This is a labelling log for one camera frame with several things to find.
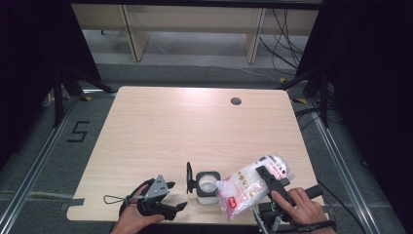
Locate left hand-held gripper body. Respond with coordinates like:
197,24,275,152
136,175,170,216

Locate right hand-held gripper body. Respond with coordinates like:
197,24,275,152
251,184,324,234

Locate red and white pouch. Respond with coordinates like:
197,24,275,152
215,154,296,220

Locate clear jar with black lid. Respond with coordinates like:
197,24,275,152
185,161,222,206

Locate person's right hand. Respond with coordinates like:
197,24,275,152
270,187,330,228

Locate person's left hand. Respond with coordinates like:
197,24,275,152
111,185,166,234

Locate grey floor tape strip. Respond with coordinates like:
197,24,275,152
60,197,86,211

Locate black metal stand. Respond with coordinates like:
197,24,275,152
52,66,117,128
277,69,336,129

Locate black curtain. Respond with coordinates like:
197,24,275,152
0,0,102,171
296,0,413,234

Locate light wooden shelf unit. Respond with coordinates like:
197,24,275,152
71,3,321,64

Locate black wrist strap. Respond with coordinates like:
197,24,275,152
287,220,337,233
118,177,155,217

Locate thin grey cord loop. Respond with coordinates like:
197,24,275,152
103,194,129,206

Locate black floor cables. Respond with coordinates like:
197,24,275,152
293,103,345,132

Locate aluminium floor rail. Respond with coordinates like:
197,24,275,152
306,98,382,234
0,97,83,234

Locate black hanging cable tangle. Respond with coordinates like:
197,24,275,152
258,9,310,78

